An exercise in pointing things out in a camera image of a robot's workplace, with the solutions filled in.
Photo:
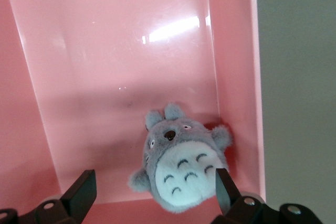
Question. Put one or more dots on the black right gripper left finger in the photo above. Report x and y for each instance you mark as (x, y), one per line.
(78, 197)

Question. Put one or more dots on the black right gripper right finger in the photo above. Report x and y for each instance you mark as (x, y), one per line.
(231, 200)

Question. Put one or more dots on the grey plush toy with keyring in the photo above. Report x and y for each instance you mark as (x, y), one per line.
(168, 150)

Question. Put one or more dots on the pink plastic box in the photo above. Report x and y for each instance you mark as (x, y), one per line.
(105, 51)

